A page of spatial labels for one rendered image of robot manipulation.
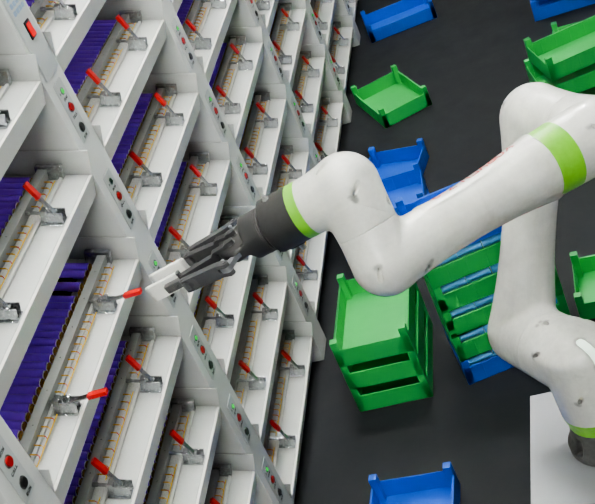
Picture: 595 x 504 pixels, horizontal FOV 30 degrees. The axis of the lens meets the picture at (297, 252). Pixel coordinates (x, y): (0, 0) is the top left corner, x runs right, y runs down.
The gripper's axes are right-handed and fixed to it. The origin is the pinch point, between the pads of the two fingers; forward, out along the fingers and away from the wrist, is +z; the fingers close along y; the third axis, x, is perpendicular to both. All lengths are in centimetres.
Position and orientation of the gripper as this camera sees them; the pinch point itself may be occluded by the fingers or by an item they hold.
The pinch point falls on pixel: (168, 280)
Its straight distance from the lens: 187.1
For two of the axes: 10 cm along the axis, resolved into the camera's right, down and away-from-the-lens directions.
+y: 0.8, -5.8, 8.1
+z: -8.3, 4.2, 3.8
